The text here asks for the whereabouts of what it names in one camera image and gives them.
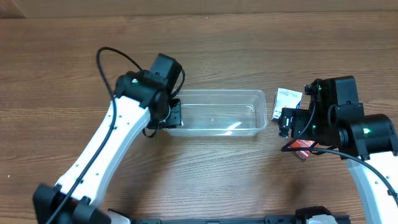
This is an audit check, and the white blue medicine box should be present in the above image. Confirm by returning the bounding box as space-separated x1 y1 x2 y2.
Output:
271 88 303 121

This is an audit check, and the red Panadol box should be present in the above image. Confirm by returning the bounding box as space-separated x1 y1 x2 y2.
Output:
289 139 318 159

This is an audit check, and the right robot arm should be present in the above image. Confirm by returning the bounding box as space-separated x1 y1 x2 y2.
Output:
279 101 397 223

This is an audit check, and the clear plastic container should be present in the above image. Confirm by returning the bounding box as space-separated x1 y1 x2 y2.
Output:
164 90 267 137

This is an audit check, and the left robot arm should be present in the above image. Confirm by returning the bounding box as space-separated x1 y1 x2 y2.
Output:
33 69 185 224

